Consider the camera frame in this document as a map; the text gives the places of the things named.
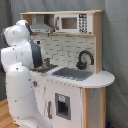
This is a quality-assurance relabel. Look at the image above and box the grey range hood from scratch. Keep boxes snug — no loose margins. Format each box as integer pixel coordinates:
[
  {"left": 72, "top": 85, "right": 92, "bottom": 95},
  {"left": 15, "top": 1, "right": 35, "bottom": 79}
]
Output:
[{"left": 31, "top": 14, "right": 54, "bottom": 34}]

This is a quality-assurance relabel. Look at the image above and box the small metal pot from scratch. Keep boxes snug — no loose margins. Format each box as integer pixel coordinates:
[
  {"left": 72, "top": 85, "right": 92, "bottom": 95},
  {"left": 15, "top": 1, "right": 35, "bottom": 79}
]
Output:
[{"left": 42, "top": 58, "right": 50, "bottom": 68}]

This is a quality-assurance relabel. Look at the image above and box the right red stove knob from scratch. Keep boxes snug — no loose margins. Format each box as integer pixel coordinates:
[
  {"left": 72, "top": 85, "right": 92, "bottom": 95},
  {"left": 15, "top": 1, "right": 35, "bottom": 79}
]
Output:
[{"left": 32, "top": 80, "right": 39, "bottom": 88}]

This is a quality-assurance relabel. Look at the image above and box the black toy faucet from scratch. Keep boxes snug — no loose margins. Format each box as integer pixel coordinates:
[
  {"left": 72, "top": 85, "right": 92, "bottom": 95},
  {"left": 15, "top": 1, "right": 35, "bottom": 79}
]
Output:
[{"left": 76, "top": 50, "right": 94, "bottom": 70}]

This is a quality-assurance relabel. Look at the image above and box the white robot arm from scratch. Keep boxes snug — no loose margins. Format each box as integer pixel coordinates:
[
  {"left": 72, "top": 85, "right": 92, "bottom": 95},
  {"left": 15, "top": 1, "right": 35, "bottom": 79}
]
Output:
[{"left": 0, "top": 20, "right": 52, "bottom": 128}]

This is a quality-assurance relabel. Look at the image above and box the grey toy sink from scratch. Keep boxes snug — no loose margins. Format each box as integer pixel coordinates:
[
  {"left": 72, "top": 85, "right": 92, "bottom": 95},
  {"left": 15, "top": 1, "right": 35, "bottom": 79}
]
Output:
[{"left": 52, "top": 67, "right": 92, "bottom": 81}]

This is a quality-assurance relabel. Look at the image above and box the black toy stovetop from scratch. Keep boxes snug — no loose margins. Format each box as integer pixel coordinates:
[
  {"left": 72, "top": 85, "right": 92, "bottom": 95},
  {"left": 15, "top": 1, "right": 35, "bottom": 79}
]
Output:
[{"left": 31, "top": 64, "right": 58, "bottom": 73}]

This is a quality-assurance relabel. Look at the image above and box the wooden toy kitchen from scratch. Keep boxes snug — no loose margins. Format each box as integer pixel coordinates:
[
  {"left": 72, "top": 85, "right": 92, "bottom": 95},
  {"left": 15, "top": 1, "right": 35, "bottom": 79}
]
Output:
[{"left": 21, "top": 10, "right": 115, "bottom": 128}]

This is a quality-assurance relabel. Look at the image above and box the grey cabinet door handle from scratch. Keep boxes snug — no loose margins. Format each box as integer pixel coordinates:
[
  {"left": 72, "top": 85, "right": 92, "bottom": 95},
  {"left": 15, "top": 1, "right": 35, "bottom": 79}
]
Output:
[{"left": 47, "top": 101, "right": 52, "bottom": 119}]

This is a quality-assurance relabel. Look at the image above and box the white toy microwave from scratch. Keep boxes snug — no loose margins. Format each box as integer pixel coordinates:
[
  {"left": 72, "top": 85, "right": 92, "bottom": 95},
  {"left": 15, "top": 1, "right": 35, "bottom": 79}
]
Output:
[{"left": 55, "top": 14, "right": 92, "bottom": 34}]

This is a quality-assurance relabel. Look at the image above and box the grey ice dispenser panel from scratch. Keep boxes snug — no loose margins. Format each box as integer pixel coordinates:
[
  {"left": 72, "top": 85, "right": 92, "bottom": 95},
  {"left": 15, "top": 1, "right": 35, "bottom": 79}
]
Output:
[{"left": 55, "top": 93, "right": 71, "bottom": 120}]

